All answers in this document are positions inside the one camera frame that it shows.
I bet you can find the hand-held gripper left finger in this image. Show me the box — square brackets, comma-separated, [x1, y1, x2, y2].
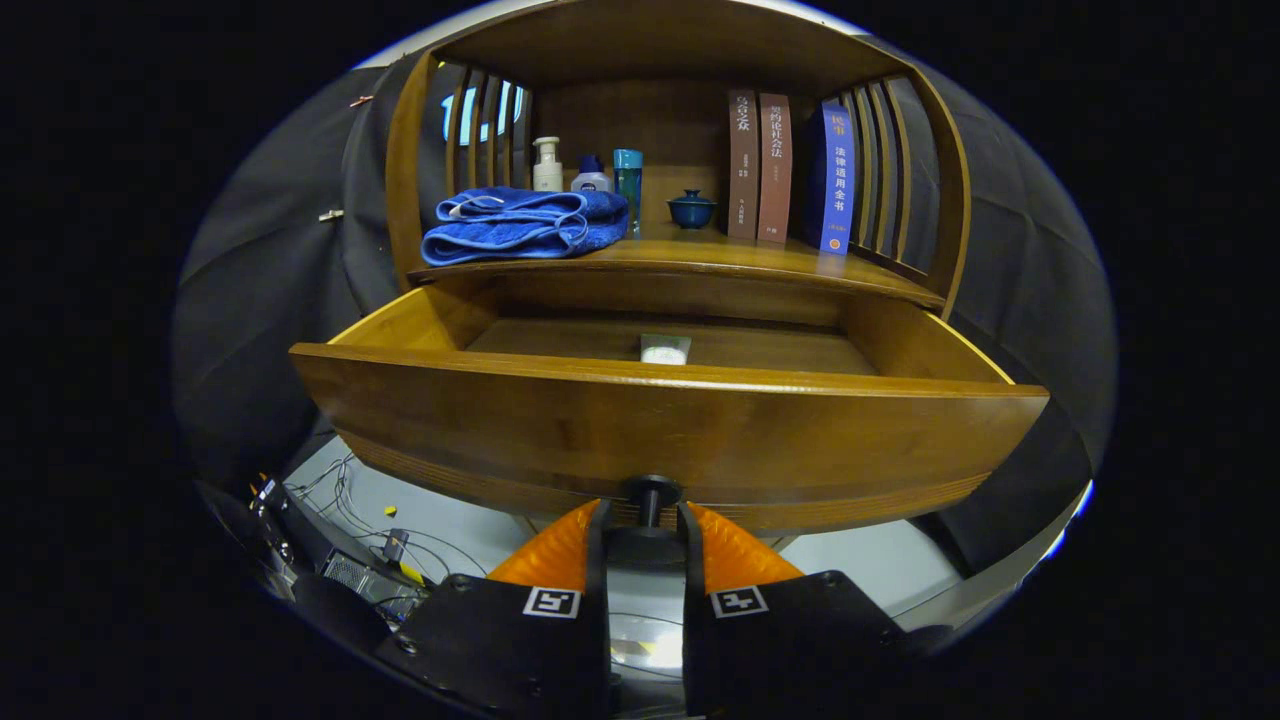
[378, 498, 613, 719]

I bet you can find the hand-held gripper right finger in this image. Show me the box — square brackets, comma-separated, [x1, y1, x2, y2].
[678, 500, 926, 719]

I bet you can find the wooden drawer with black knob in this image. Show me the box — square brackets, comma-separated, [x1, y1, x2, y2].
[290, 270, 1051, 536]

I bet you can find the wooden countertop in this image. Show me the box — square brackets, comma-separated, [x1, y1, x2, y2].
[408, 220, 946, 309]

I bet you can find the wooden cabinet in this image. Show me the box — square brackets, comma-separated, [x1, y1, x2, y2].
[385, 0, 973, 321]

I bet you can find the grey electronics box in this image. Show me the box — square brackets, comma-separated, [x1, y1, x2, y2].
[320, 548, 426, 626]

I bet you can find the folded blue towel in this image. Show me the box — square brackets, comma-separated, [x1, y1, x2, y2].
[421, 186, 631, 267]

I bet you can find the blue lidded teacup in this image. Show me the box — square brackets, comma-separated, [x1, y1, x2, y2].
[667, 189, 718, 230]

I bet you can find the clear blue bottle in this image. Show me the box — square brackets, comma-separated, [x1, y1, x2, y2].
[613, 149, 644, 241]

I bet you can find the dark brown book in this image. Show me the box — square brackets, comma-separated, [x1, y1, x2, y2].
[727, 89, 761, 241]

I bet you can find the reddish brown book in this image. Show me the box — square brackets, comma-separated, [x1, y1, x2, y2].
[757, 93, 793, 244]

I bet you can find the blue book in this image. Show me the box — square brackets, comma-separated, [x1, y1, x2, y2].
[805, 98, 857, 255]

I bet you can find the white floor cable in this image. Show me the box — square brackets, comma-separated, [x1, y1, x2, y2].
[285, 455, 491, 581]

